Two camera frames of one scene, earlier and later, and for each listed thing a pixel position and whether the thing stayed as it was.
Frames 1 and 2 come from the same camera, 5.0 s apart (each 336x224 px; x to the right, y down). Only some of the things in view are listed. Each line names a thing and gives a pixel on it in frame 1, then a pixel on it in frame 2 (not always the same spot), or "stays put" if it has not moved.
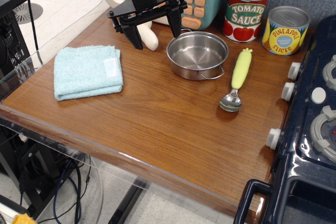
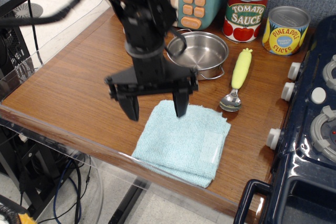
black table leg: (133, 199) stays put
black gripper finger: (174, 18) -> (181, 99)
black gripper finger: (133, 33) -> (129, 104)
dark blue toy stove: (302, 190) stays put
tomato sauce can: (246, 8) stays put
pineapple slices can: (285, 30) stays put
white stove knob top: (294, 70) stays put
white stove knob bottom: (273, 138) stays put
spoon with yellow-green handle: (231, 102) stays put
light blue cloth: (85, 71) -> (187, 148)
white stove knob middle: (287, 92) stays put
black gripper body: (146, 0) -> (149, 75)
